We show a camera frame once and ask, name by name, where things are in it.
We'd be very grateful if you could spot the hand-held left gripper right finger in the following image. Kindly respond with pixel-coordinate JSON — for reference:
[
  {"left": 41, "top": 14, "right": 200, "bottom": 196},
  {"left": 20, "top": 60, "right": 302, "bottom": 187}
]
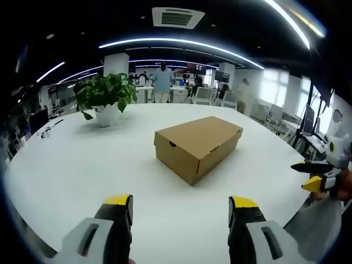
[{"left": 227, "top": 195, "right": 311, "bottom": 264}]

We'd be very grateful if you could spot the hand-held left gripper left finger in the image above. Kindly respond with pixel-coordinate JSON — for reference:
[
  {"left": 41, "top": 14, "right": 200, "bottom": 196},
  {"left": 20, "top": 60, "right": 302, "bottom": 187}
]
[{"left": 51, "top": 194, "right": 134, "bottom": 264}]

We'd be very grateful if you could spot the brown cardboard shoe box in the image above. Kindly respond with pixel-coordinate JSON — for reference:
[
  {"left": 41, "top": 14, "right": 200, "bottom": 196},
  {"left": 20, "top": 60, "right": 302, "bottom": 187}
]
[{"left": 153, "top": 115, "right": 244, "bottom": 187}]

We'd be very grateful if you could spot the person's right hand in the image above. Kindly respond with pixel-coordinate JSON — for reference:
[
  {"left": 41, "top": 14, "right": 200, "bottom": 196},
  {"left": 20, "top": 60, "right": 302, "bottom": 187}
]
[{"left": 315, "top": 168, "right": 352, "bottom": 202}]

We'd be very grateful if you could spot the black monitor on stand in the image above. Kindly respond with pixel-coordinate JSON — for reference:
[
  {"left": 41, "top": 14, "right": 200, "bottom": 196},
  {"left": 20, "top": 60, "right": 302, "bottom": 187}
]
[{"left": 301, "top": 105, "right": 316, "bottom": 136}]

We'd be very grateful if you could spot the white mesh office chair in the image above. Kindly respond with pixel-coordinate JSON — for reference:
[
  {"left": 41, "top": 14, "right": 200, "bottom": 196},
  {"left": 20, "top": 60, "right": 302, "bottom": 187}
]
[
  {"left": 193, "top": 87, "right": 214, "bottom": 106},
  {"left": 221, "top": 90, "right": 239, "bottom": 109}
]

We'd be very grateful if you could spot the white plant pot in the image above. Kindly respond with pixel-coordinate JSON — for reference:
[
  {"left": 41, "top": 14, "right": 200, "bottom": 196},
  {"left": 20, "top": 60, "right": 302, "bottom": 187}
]
[{"left": 95, "top": 104, "right": 120, "bottom": 128}]

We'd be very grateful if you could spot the bright ceiling light strip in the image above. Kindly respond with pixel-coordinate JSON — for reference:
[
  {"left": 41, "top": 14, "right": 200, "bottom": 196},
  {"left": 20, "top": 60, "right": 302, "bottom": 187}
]
[{"left": 263, "top": 0, "right": 311, "bottom": 51}]

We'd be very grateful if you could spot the green potted plant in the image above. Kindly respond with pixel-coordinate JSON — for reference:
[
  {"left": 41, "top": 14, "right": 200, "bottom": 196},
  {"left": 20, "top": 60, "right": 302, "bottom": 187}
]
[{"left": 73, "top": 71, "right": 138, "bottom": 121}]

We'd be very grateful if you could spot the long curved ceiling light strip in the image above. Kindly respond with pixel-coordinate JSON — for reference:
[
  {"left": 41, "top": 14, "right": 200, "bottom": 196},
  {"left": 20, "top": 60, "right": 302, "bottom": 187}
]
[{"left": 98, "top": 37, "right": 265, "bottom": 70}]

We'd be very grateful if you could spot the short ceiling light strip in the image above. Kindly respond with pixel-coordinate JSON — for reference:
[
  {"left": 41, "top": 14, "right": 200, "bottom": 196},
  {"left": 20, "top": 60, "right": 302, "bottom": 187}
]
[{"left": 36, "top": 61, "right": 66, "bottom": 84}]

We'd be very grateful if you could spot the white square pillar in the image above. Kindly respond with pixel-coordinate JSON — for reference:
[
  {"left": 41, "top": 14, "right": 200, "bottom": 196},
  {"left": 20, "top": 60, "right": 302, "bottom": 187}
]
[{"left": 103, "top": 53, "right": 130, "bottom": 80}]

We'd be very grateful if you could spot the ceiling air conditioner vent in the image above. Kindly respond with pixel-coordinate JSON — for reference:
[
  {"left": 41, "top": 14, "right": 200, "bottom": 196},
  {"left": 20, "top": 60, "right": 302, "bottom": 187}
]
[{"left": 151, "top": 7, "right": 206, "bottom": 30}]

